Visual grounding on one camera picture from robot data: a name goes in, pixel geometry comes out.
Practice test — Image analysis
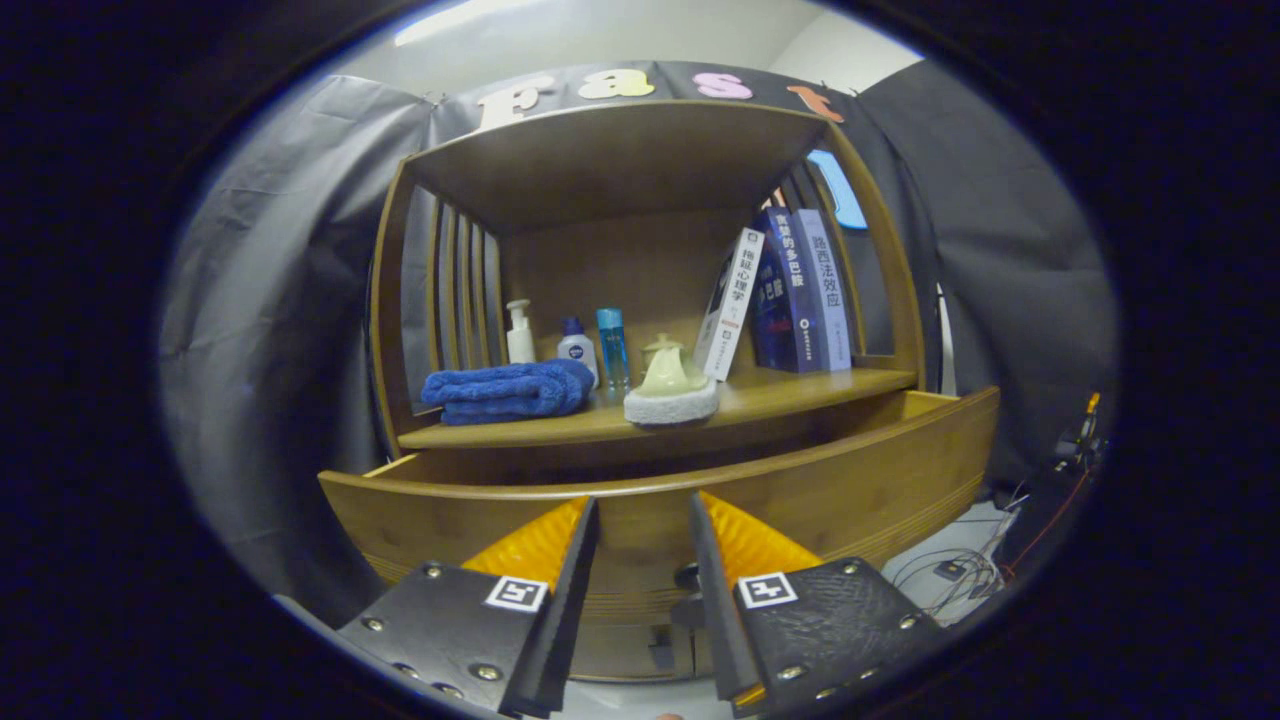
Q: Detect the dark blue book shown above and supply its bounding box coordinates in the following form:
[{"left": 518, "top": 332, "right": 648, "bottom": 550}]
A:
[{"left": 750, "top": 207, "right": 827, "bottom": 374}]

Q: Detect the wooden cabinet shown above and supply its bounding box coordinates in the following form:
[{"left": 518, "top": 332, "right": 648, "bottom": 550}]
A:
[{"left": 368, "top": 98, "right": 926, "bottom": 683}]

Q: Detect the wooden cabinet door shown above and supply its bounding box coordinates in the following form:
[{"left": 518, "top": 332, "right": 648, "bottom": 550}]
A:
[
  {"left": 672, "top": 628, "right": 723, "bottom": 681},
  {"left": 568, "top": 622, "right": 671, "bottom": 683}
]

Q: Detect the white bottle with blue cap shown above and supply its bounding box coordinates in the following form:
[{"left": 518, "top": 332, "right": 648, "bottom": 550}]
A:
[{"left": 556, "top": 317, "right": 601, "bottom": 389}]

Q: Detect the black backdrop cloth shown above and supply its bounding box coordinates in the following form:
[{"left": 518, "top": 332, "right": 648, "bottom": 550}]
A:
[{"left": 160, "top": 60, "right": 1121, "bottom": 621}]

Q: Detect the wooden countertop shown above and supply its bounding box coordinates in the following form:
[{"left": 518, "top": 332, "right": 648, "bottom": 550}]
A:
[{"left": 397, "top": 365, "right": 919, "bottom": 451}]

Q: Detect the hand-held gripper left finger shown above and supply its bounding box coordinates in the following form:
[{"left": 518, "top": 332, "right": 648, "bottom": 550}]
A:
[{"left": 335, "top": 495, "right": 601, "bottom": 719}]

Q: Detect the beige lidded teacup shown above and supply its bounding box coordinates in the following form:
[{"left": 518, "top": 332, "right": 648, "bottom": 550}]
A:
[{"left": 640, "top": 333, "right": 686, "bottom": 376}]

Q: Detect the wooden drawer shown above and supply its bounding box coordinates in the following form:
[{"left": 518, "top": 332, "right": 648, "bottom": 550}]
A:
[{"left": 318, "top": 387, "right": 1001, "bottom": 626}]

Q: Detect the cream handled sponge scrubber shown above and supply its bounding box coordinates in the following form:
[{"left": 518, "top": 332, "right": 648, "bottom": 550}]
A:
[{"left": 623, "top": 342, "right": 721, "bottom": 428}]

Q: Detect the white book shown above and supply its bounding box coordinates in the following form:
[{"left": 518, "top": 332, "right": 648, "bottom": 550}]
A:
[{"left": 693, "top": 227, "right": 766, "bottom": 382}]

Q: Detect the black device with orange part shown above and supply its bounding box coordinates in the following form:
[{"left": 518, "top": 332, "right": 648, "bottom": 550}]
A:
[{"left": 1050, "top": 392, "right": 1106, "bottom": 471}]

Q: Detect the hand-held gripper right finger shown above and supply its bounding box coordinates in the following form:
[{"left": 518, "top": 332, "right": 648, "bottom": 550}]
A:
[{"left": 688, "top": 490, "right": 946, "bottom": 713}]

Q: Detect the bundle of floor cables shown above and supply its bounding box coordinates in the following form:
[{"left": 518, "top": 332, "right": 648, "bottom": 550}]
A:
[{"left": 890, "top": 470, "right": 1096, "bottom": 601}]

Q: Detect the blue folded towel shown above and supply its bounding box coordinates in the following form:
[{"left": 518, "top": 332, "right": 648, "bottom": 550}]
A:
[{"left": 420, "top": 358, "right": 596, "bottom": 426}]

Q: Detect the clear blue bottle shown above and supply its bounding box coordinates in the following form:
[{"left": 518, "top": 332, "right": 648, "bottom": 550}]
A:
[{"left": 596, "top": 308, "right": 632, "bottom": 391}]

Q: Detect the white pump bottle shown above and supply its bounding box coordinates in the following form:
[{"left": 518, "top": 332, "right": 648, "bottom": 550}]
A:
[{"left": 505, "top": 299, "right": 537, "bottom": 365}]

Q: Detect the pale blue book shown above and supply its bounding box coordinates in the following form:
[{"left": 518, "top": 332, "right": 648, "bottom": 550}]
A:
[{"left": 793, "top": 208, "right": 854, "bottom": 372}]

